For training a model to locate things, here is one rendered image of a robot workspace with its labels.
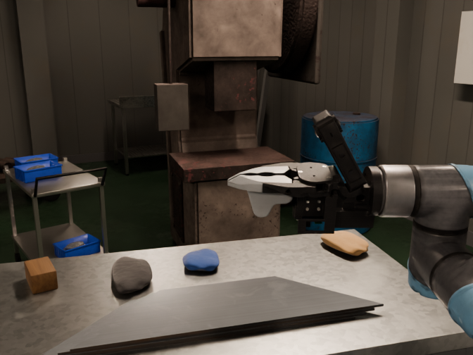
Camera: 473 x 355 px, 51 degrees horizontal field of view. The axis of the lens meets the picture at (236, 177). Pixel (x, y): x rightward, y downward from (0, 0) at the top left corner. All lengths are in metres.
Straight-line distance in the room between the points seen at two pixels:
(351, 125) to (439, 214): 3.44
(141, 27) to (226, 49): 4.17
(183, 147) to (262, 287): 2.50
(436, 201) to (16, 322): 0.90
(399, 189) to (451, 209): 0.08
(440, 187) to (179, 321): 0.62
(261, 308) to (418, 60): 3.90
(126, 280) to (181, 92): 2.05
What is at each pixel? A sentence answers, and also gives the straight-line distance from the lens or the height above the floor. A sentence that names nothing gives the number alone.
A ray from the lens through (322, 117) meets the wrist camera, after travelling 0.68.
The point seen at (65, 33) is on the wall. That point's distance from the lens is 7.08.
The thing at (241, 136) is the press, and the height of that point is 0.95.
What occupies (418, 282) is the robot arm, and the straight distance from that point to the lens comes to 0.78.
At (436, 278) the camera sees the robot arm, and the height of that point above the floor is 1.34.
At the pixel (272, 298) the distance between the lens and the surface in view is 1.17.
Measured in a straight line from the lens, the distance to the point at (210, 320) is 1.09.
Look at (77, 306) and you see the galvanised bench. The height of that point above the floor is 1.05.
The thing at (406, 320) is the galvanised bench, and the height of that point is 1.05.
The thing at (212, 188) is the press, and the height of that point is 0.71.
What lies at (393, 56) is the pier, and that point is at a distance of 4.80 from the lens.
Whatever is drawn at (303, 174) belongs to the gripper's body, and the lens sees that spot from 0.69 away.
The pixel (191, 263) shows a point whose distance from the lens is 1.33.
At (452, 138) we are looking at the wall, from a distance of 4.57.
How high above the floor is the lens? 1.64
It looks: 15 degrees down
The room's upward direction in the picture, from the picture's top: straight up
